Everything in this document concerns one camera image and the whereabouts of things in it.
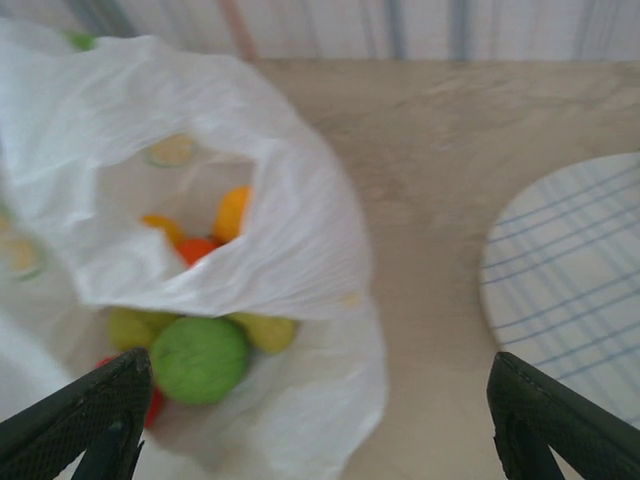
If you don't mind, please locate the white plate blue check pattern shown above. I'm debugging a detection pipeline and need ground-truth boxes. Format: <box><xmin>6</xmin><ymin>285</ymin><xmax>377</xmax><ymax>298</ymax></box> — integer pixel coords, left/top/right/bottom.
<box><xmin>478</xmin><ymin>152</ymin><xmax>640</xmax><ymax>431</ymax></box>

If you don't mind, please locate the white plastic bag fruit print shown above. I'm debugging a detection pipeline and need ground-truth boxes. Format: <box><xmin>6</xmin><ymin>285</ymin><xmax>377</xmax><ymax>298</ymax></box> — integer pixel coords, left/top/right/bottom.
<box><xmin>0</xmin><ymin>17</ymin><xmax>391</xmax><ymax>480</ymax></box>

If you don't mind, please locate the red apple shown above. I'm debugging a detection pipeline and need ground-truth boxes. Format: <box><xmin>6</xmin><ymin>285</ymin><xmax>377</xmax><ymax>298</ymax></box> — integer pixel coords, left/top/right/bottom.
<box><xmin>143</xmin><ymin>385</ymin><xmax>165</xmax><ymax>429</ymax></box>

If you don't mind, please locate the red-orange fruit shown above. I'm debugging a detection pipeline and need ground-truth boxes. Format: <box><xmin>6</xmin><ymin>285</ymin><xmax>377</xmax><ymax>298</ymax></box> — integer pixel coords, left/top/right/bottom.
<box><xmin>174</xmin><ymin>237</ymin><xmax>221</xmax><ymax>269</ymax></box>

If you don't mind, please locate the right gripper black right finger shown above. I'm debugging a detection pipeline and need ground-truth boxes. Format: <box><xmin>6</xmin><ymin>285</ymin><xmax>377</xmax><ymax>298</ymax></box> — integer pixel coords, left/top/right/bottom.
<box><xmin>487</xmin><ymin>351</ymin><xmax>640</xmax><ymax>480</ymax></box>

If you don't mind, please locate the green round fruit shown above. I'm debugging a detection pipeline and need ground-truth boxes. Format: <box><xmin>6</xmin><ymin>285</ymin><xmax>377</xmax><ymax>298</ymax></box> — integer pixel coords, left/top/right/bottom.
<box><xmin>149</xmin><ymin>315</ymin><xmax>250</xmax><ymax>406</ymax></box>

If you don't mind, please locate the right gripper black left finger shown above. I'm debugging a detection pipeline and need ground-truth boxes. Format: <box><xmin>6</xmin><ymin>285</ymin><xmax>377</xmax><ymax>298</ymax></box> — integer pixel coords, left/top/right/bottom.
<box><xmin>0</xmin><ymin>348</ymin><xmax>154</xmax><ymax>480</ymax></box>

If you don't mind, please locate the yellow-green fruit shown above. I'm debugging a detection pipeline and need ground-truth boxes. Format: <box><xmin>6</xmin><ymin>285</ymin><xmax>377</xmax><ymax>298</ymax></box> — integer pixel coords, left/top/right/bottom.
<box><xmin>107</xmin><ymin>307</ymin><xmax>176</xmax><ymax>354</ymax></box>
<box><xmin>227</xmin><ymin>312</ymin><xmax>297</xmax><ymax>356</ymax></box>

